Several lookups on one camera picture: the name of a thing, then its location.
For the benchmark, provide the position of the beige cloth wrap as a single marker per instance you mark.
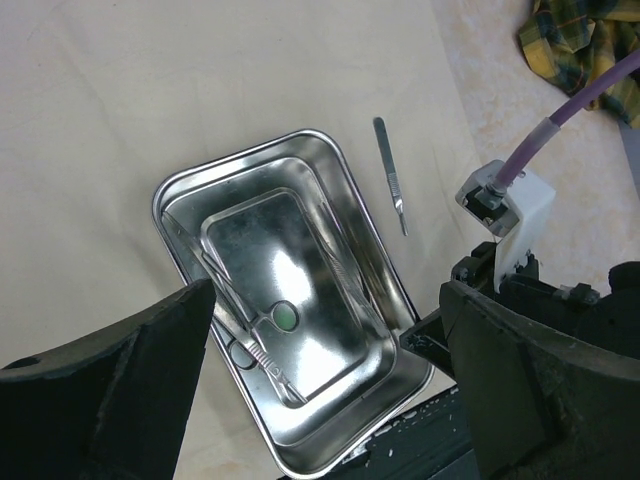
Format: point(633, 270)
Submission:
point(102, 100)

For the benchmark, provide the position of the steel clamp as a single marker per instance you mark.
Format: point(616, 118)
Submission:
point(245, 315)

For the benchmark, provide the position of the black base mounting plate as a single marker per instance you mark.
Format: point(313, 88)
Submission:
point(429, 441)

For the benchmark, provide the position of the steel scalpel handle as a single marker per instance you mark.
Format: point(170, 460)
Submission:
point(384, 146)

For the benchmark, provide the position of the long steel tweezers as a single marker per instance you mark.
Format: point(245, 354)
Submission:
point(350, 285)

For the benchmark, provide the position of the yellow plaid shirt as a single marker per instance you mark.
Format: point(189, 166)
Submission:
point(590, 51)

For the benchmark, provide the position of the steel instrument tray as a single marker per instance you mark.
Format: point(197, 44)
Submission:
point(252, 211)

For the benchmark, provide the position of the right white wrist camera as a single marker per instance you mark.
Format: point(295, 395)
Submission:
point(519, 219)

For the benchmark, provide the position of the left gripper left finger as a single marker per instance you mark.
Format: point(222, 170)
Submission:
point(113, 404)

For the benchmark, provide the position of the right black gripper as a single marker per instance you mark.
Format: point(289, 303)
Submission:
point(610, 325)

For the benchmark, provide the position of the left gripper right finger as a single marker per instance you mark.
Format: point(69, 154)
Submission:
point(540, 404)

